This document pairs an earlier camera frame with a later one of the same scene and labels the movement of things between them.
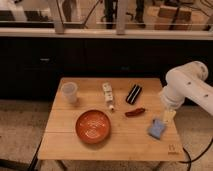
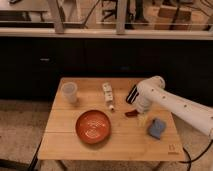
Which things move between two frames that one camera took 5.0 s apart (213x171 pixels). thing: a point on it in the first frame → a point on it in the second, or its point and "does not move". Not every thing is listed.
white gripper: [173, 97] → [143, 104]
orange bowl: [92, 126] does not move
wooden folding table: [109, 119] does not move
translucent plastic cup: [69, 90] does not move
